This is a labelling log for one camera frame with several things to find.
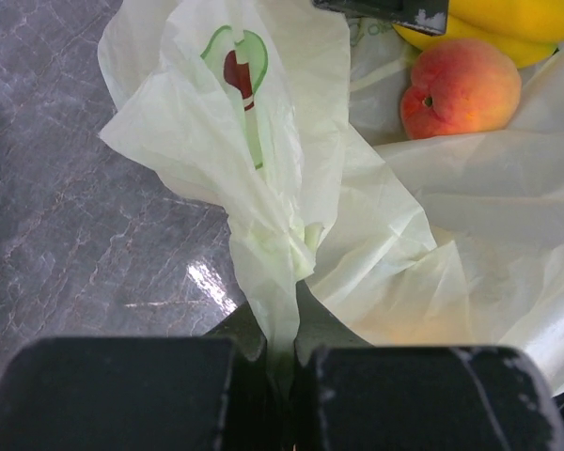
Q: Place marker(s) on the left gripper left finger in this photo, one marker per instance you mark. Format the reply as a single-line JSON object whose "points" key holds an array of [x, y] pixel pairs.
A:
{"points": [[208, 392]]}

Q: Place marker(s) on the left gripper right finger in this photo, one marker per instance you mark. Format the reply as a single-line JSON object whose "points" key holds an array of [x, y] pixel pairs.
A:
{"points": [[350, 395]]}

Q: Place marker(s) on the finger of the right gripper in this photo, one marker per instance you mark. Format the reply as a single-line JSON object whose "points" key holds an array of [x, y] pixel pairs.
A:
{"points": [[424, 16]]}

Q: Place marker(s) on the smooth yellow fake mango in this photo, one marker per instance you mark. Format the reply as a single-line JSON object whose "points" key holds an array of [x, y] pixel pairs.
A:
{"points": [[525, 30]]}

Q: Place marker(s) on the pale green plastic bag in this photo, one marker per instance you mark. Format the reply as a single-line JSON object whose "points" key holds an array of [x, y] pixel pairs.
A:
{"points": [[288, 117]]}

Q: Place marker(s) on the orange fake fruit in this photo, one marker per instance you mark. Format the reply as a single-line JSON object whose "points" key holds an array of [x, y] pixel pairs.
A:
{"points": [[460, 86]]}

